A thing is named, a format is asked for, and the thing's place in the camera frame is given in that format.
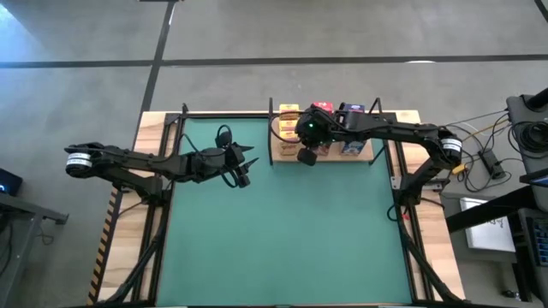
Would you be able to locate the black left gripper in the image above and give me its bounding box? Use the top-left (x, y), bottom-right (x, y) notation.
top-left (188, 130), bottom-right (259, 189)

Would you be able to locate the wooden shelf board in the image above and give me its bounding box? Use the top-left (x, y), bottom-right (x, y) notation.
top-left (271, 115), bottom-right (376, 163)

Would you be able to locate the green table mat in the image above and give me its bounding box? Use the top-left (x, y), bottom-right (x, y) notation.
top-left (156, 115), bottom-right (414, 305)

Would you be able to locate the yellow black hazard tape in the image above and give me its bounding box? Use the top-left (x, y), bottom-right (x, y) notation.
top-left (86, 187), bottom-right (123, 305)

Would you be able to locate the black power adapter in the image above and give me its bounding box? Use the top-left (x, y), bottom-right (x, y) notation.
top-left (478, 148), bottom-right (507, 181)

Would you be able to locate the black desk beam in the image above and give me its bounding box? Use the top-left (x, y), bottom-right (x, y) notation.
top-left (444, 184), bottom-right (548, 234)

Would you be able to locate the white sheet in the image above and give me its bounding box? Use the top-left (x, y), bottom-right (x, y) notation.
top-left (460, 198), bottom-right (518, 253)

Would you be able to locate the grey equipment cart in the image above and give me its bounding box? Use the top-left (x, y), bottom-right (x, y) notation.
top-left (506, 87), bottom-right (548, 175)

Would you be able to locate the grey side desk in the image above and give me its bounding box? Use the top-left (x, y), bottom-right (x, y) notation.
top-left (0, 192), bottom-right (69, 308)

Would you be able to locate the dark laptop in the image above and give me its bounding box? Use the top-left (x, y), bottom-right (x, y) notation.
top-left (519, 168), bottom-right (548, 189)

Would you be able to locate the dark device with blue light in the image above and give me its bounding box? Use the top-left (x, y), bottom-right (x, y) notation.
top-left (0, 167), bottom-right (24, 197)

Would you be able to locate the dark keyboard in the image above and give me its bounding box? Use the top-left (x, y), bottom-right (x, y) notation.
top-left (525, 216), bottom-right (548, 267)

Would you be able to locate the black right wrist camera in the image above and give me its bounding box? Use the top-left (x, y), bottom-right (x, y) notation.
top-left (295, 107), bottom-right (329, 145)

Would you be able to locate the black right camera cable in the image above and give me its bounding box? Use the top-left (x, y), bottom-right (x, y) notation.
top-left (268, 121), bottom-right (301, 145)

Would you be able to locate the black aluminium table frame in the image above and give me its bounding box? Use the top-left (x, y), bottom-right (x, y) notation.
top-left (92, 102), bottom-right (468, 308)

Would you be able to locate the coiled black cable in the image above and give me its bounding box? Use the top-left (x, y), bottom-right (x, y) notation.
top-left (508, 120), bottom-right (548, 155)

